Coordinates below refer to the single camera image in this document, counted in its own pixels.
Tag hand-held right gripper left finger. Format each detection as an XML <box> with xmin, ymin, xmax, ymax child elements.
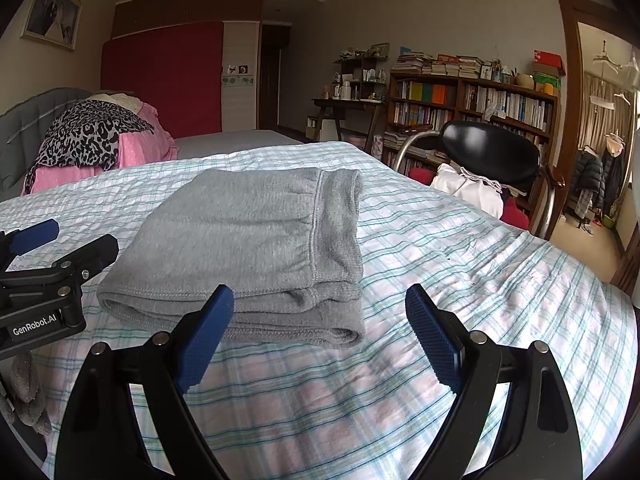
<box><xmin>55</xmin><ymin>284</ymin><xmax>236</xmax><ymax>480</ymax></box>

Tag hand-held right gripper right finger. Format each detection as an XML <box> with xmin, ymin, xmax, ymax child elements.
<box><xmin>405</xmin><ymin>284</ymin><xmax>583</xmax><ymax>480</ymax></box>

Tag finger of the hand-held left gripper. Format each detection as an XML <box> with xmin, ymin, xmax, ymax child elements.
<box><xmin>0</xmin><ymin>218</ymin><xmax>60</xmax><ymax>272</ymax></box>
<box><xmin>0</xmin><ymin>234</ymin><xmax>120</xmax><ymax>293</ymax></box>

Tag grey pants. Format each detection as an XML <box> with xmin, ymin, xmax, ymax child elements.
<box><xmin>96</xmin><ymin>167</ymin><xmax>366</xmax><ymax>348</ymax></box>

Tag person's left hand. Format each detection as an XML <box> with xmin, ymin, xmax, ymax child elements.
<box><xmin>0</xmin><ymin>350</ymin><xmax>54</xmax><ymax>439</ymax></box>

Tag plaid bed sheet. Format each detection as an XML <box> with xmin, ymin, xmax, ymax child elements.
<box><xmin>0</xmin><ymin>141</ymin><xmax>638</xmax><ymax>480</ymax></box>

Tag grey padded headboard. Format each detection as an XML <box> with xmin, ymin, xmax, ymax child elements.
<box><xmin>0</xmin><ymin>87</ymin><xmax>131</xmax><ymax>202</ymax></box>

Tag leopard print cloth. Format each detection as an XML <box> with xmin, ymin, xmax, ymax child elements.
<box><xmin>25</xmin><ymin>100</ymin><xmax>157</xmax><ymax>193</ymax></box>

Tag red cushion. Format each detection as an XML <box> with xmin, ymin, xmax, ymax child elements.
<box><xmin>499</xmin><ymin>199</ymin><xmax>532</xmax><ymax>232</ymax></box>

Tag white cloth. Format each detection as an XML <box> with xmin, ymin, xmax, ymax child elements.
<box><xmin>431</xmin><ymin>162</ymin><xmax>505</xmax><ymax>218</ymax></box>

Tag cream knit cloth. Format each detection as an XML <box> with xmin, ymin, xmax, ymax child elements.
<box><xmin>90</xmin><ymin>91</ymin><xmax>147</xmax><ymax>112</ymax></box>

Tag grey mattress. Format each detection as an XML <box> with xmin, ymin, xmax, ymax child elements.
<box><xmin>172</xmin><ymin>129</ymin><xmax>307</xmax><ymax>161</ymax></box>

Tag red wardrobe panel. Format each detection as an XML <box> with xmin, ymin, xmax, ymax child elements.
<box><xmin>101</xmin><ymin>21</ymin><xmax>224</xmax><ymax>138</ymax></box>

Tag black chair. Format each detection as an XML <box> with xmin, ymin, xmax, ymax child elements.
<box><xmin>397</xmin><ymin>120</ymin><xmax>565</xmax><ymax>238</ymax></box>

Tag hanging dark coats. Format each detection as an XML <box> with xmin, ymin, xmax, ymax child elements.
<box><xmin>570</xmin><ymin>135</ymin><xmax>627</xmax><ymax>222</ymax></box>

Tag wooden bookshelf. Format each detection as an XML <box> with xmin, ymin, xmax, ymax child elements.
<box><xmin>387</xmin><ymin>67</ymin><xmax>561</xmax><ymax>211</ymax></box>

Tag dark wooden desk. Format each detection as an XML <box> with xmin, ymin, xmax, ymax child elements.
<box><xmin>312</xmin><ymin>99</ymin><xmax>387</xmax><ymax>153</ymax></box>

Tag white wardrobe door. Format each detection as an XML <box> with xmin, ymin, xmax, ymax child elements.
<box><xmin>222</xmin><ymin>20</ymin><xmax>261</xmax><ymax>132</ymax></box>

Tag brown upper cabinets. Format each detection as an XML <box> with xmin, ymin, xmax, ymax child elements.
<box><xmin>111</xmin><ymin>0</ymin><xmax>266</xmax><ymax>39</ymax></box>

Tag stack of books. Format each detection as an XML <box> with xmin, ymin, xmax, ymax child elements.
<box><xmin>392</xmin><ymin>47</ymin><xmax>485</xmax><ymax>80</ymax></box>

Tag green box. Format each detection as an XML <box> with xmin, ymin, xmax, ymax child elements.
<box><xmin>534</xmin><ymin>72</ymin><xmax>561</xmax><ymax>95</ymax></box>

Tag small wooden desk shelf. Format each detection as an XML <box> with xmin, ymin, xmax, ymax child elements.
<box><xmin>334</xmin><ymin>42</ymin><xmax>392</xmax><ymax>101</ymax></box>

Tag red box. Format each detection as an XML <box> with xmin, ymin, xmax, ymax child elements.
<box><xmin>532</xmin><ymin>50</ymin><xmax>563</xmax><ymax>77</ymax></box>

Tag white clothes hangers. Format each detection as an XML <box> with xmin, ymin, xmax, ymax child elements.
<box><xmin>591</xmin><ymin>40</ymin><xmax>640</xmax><ymax>107</ymax></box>

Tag framed wall picture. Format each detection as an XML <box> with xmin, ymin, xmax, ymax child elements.
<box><xmin>20</xmin><ymin>0</ymin><xmax>83</xmax><ymax>52</ymax></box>

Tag wall stickers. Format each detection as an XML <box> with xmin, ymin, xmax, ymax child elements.
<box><xmin>221</xmin><ymin>64</ymin><xmax>255</xmax><ymax>87</ymax></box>

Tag wooden door frame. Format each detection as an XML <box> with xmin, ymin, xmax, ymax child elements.
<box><xmin>556</xmin><ymin>0</ymin><xmax>640</xmax><ymax>292</ymax></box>

